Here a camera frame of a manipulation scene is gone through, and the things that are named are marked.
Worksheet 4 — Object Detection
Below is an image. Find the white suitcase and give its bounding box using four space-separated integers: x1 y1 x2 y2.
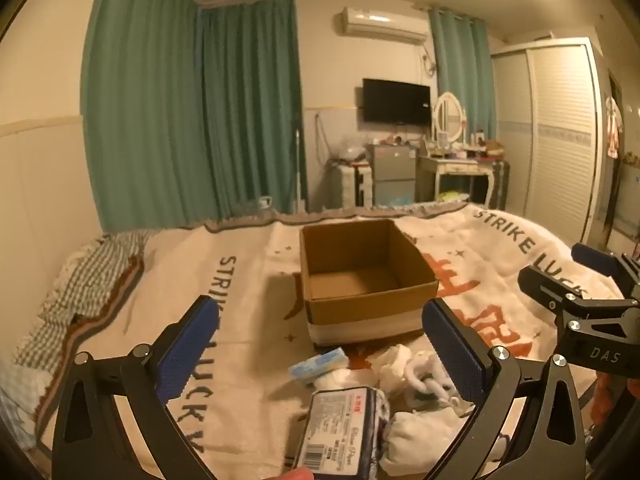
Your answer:
327 160 374 209

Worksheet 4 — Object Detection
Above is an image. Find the hanging pink white garment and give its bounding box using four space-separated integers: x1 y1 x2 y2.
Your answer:
604 95 624 159

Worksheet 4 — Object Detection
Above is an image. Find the large blue tissue pack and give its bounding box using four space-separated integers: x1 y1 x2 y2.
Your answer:
291 386 392 480

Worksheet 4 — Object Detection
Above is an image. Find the green corner curtain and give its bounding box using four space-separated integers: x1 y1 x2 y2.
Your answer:
194 0 309 222

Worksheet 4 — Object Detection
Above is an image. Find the white dressing table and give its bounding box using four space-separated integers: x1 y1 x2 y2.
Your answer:
416 151 494 207

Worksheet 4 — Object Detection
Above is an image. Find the white oval mirror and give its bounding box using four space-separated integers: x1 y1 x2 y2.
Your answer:
432 91 467 145

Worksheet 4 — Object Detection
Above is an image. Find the grey checkered pillow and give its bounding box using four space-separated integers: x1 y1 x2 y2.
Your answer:
12 231 153 378

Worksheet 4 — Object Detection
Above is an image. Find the white and green sock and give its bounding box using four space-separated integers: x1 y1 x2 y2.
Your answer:
404 351 475 412

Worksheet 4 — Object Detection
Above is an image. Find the white sliding door wardrobe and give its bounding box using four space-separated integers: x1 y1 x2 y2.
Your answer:
490 37 609 247

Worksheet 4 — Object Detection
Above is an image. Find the dark suitcase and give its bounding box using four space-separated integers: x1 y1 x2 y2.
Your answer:
486 160 511 210

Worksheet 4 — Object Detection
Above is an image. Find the brown cardboard box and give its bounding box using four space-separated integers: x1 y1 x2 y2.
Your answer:
299 218 440 347

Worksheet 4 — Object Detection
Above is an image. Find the wide green curtain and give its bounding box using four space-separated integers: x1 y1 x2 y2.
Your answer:
80 0 203 235

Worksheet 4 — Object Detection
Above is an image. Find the black wall television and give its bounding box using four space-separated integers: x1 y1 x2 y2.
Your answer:
362 78 432 127

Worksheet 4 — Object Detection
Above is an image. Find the grey mini fridge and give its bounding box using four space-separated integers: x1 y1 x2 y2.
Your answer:
366 142 419 207

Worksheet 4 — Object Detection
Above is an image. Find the white air conditioner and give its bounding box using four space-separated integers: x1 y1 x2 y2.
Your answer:
334 6 430 46

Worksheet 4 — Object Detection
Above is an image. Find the white mop pole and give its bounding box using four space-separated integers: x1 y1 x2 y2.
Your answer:
294 129 308 214

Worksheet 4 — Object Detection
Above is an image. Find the large white cloth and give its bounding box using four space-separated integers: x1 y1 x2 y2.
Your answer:
379 406 476 475

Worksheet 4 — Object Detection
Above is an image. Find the narrow green curtain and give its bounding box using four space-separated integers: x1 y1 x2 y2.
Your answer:
427 6 499 145

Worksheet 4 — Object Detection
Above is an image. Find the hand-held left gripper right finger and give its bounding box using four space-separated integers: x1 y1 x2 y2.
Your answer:
422 297 587 480

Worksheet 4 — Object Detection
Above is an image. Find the white printed blanket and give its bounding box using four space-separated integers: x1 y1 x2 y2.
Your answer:
35 202 626 480

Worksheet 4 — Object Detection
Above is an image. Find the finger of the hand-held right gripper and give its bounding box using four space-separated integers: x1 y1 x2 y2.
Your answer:
571 242 640 306
518 262 595 315

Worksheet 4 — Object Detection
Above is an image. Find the small white cloth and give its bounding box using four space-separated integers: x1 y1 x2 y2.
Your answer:
313 367 362 392

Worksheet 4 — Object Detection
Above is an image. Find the clear plastic bag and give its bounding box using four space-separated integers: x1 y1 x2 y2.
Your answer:
336 141 369 164

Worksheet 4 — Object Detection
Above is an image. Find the small blue tissue pack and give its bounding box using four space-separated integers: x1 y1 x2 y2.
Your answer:
289 347 350 384

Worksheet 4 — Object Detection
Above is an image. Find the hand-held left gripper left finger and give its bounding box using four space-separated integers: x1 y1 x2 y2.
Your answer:
51 295 221 480

